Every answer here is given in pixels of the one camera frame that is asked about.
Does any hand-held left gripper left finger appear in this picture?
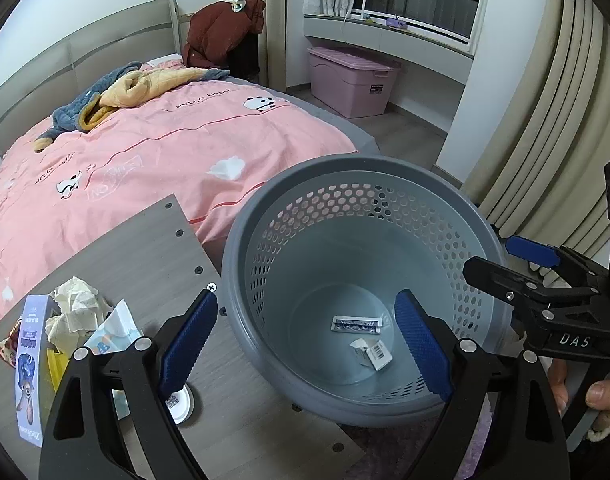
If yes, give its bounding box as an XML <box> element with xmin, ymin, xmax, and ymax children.
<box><xmin>39</xmin><ymin>282</ymin><xmax>220</xmax><ymax>480</ymax></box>

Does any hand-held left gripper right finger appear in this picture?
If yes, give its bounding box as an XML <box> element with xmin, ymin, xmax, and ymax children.
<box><xmin>394</xmin><ymin>289</ymin><xmax>572</xmax><ymax>480</ymax></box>

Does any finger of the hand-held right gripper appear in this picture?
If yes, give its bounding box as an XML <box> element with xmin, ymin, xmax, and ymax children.
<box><xmin>505</xmin><ymin>235</ymin><xmax>610</xmax><ymax>291</ymax></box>
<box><xmin>462</xmin><ymin>256</ymin><xmax>606</xmax><ymax>323</ymax></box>

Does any white round lid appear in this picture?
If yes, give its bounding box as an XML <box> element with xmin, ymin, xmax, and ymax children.
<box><xmin>167</xmin><ymin>387</ymin><xmax>202</xmax><ymax>426</ymax></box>

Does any light blue tissue packet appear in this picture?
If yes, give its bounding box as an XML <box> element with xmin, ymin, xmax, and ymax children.
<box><xmin>82</xmin><ymin>299</ymin><xmax>144</xmax><ymax>356</ymax></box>

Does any grey perforated plastic basket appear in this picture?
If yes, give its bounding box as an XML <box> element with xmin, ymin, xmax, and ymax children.
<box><xmin>221</xmin><ymin>155</ymin><xmax>516</xmax><ymax>428</ymax></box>

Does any yellow plastic wrapper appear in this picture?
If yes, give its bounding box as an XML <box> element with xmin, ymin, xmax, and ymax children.
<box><xmin>46</xmin><ymin>349</ymin><xmax>70</xmax><ymax>391</ymax></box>

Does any purple cartoon carton box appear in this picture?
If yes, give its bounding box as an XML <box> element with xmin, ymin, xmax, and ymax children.
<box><xmin>15</xmin><ymin>294</ymin><xmax>56</xmax><ymax>453</ymax></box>

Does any person's right hand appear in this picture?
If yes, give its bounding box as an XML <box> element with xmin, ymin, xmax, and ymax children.
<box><xmin>547</xmin><ymin>360</ymin><xmax>610</xmax><ymax>428</ymax></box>

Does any white barcode paper tag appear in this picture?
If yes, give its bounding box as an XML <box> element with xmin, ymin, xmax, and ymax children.
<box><xmin>349</xmin><ymin>338</ymin><xmax>393</xmax><ymax>372</ymax></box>

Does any silver blister pack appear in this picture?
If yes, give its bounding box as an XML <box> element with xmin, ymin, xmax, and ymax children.
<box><xmin>332</xmin><ymin>316</ymin><xmax>383</xmax><ymax>334</ymax></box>

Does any purple rug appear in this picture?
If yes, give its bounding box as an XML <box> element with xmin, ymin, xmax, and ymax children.
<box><xmin>342</xmin><ymin>407</ymin><xmax>488</xmax><ymax>480</ymax></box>

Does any crumpled white tissue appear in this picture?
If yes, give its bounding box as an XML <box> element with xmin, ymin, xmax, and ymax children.
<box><xmin>45</xmin><ymin>276</ymin><xmax>110</xmax><ymax>356</ymax></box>

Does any red snack wrapper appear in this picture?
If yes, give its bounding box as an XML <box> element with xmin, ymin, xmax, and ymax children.
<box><xmin>0</xmin><ymin>317</ymin><xmax>23</xmax><ymax>368</ymax></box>

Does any bed with pink duvet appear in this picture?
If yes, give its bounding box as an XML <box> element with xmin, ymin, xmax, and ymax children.
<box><xmin>0</xmin><ymin>57</ymin><xmax>358</xmax><ymax>333</ymax></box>

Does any pink lidded storage box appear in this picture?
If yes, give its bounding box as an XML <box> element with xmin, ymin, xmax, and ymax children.
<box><xmin>306</xmin><ymin>46</ymin><xmax>402</xmax><ymax>118</ymax></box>

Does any grey bay window ledge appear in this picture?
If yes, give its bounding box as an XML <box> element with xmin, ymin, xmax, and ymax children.
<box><xmin>303</xmin><ymin>14</ymin><xmax>473</xmax><ymax>73</ymax></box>

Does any blue yellow blanket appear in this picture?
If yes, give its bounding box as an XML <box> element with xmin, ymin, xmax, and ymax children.
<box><xmin>32</xmin><ymin>61</ymin><xmax>230</xmax><ymax>153</ymax></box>

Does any black chair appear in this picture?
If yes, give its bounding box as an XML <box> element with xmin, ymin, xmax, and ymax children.
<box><xmin>227</xmin><ymin>32</ymin><xmax>260</xmax><ymax>81</ymax></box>

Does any brown padded jacket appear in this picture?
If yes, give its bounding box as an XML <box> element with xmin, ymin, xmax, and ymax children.
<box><xmin>182</xmin><ymin>0</ymin><xmax>266</xmax><ymax>71</ymax></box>

